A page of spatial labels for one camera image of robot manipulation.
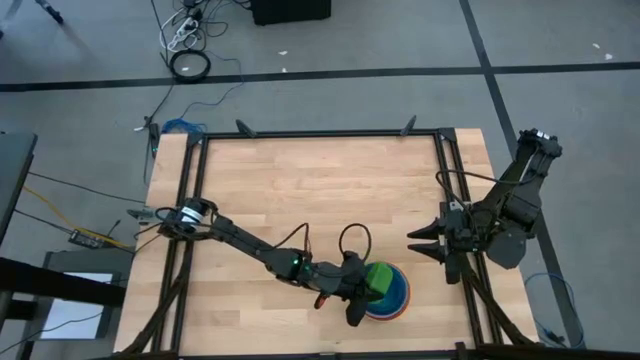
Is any blue plastic bowl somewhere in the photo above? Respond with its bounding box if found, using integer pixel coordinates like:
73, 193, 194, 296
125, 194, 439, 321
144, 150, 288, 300
367, 263, 409, 316

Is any grey cart with white panel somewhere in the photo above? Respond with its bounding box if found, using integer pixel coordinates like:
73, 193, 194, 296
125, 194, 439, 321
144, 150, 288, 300
38, 248, 134, 342

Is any bundled blue cable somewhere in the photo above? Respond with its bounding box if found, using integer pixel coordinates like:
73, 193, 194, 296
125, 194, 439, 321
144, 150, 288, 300
160, 118, 208, 135

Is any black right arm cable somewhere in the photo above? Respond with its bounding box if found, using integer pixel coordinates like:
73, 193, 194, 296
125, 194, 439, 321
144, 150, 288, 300
435, 168, 531, 226

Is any grey table bracket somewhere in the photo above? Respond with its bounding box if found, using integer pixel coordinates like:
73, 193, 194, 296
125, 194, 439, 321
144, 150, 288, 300
126, 208, 158, 223

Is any yellow cable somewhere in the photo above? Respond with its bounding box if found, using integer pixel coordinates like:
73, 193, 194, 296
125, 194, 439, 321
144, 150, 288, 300
23, 185, 132, 249

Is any dark grey desk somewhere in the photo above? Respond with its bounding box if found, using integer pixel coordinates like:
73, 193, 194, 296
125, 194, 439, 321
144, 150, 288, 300
0, 130, 39, 244

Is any black box on floor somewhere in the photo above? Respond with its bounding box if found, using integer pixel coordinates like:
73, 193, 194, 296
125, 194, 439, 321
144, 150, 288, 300
251, 0, 333, 26

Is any black beam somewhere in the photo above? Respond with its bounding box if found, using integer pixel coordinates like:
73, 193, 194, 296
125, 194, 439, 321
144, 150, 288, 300
0, 256, 127, 308

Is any coiled black cable ring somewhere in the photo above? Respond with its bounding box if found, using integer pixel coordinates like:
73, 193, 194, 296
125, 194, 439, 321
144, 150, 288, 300
169, 48, 213, 84

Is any thin blue looped cable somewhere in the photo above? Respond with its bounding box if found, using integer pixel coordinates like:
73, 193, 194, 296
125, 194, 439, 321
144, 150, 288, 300
523, 272, 587, 350

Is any long black floor cable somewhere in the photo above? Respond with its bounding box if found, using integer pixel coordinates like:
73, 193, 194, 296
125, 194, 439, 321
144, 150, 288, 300
133, 82, 176, 132

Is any thin dark blue floor cable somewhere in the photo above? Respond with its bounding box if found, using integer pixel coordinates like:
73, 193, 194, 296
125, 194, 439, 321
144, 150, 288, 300
178, 49, 246, 122

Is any black aluminium table frame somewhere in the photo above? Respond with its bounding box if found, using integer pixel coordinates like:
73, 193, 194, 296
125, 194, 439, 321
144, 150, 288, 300
114, 127, 541, 360

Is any orange plastic bowl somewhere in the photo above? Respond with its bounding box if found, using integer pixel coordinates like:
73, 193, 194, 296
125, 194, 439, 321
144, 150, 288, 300
363, 279, 412, 322

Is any small black circuit board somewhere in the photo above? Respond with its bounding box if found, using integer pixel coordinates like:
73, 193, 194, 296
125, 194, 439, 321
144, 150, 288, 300
68, 228, 107, 250

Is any black tripod leg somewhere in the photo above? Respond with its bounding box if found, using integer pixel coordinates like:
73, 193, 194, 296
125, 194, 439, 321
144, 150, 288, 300
34, 0, 66, 25

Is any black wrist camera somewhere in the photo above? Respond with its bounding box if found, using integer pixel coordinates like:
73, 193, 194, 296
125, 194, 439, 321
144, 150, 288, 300
443, 251, 464, 286
344, 298, 373, 328

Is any small light green bowl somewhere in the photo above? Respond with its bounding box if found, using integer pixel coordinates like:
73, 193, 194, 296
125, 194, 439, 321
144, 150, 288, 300
366, 261, 395, 297

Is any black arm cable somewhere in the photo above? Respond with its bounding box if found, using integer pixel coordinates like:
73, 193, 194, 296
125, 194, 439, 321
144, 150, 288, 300
435, 168, 531, 226
272, 222, 373, 266

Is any white power strip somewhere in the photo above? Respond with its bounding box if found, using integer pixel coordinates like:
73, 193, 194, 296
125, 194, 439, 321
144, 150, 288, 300
166, 17, 200, 52

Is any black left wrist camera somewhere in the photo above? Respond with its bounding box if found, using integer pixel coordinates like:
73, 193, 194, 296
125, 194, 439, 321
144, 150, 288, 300
344, 298, 373, 328

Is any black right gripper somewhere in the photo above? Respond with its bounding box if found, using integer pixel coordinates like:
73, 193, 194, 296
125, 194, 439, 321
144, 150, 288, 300
406, 201, 489, 263

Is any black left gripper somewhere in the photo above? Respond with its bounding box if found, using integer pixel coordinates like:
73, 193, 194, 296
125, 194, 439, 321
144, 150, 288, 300
323, 251, 386, 304

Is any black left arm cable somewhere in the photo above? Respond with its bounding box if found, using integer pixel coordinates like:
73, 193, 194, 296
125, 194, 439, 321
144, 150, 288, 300
272, 222, 373, 266

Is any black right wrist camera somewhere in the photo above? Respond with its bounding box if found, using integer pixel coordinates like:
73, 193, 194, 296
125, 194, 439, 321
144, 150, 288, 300
443, 251, 464, 286

